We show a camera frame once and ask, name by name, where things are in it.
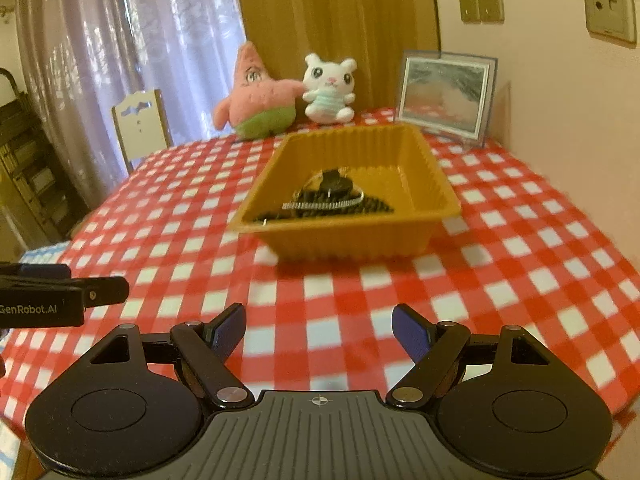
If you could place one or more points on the beige wall socket plate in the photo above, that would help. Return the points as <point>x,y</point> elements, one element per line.
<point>607,7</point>

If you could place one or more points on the black bangle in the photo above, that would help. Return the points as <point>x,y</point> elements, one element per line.
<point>345,191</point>

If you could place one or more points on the framed picture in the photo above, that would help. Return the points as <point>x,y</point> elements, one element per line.
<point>445,95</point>

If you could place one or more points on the sheer lace curtain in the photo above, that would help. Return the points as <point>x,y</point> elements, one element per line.
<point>100,35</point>

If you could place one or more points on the yellow plastic tray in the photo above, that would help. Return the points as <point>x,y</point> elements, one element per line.
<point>350,245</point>

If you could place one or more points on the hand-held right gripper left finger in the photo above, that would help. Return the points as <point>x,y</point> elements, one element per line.
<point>227,332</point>

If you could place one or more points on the dark wooden rack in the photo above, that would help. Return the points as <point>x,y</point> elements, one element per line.
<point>35,170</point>

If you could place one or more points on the pink starfish plush toy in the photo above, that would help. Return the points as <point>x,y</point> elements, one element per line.
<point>260,100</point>

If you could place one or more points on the white bear plush toy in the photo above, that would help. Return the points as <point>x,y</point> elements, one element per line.
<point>327,80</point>

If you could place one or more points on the wooden door panel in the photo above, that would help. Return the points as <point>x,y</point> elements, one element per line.
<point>340,10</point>

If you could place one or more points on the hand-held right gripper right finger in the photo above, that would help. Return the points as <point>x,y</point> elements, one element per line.
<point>411,332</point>

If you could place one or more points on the red checkered tablecloth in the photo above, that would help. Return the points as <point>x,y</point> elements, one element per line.
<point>350,285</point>

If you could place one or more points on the cream wooden chair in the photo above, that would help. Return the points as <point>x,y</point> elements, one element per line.
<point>140,120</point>

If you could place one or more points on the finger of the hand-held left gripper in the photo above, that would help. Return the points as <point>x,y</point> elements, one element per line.
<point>45,272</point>
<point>107,290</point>

